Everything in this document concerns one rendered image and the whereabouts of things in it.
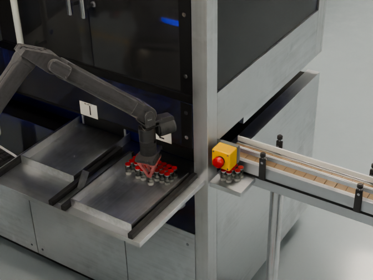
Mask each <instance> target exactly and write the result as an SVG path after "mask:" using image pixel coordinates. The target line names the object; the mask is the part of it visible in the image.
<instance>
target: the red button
mask: <svg viewBox="0 0 373 280"><path fill-rule="evenodd" d="M223 165H224V160H223V159H222V158H221V157H215V158H214V159H213V166H214V167H215V168H221V167H222V166H223Z"/></svg>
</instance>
